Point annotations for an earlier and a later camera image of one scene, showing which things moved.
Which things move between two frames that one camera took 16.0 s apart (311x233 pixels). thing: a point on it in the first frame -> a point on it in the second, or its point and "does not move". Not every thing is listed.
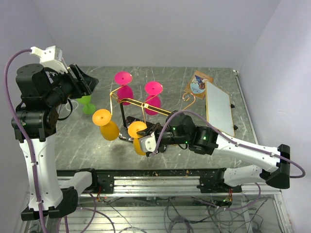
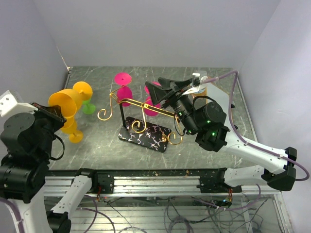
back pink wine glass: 123,78 does not move
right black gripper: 147,131 -> 158,93
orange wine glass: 132,128 -> 70,127
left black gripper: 87,84 -> 55,112
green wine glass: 89,108 does not move
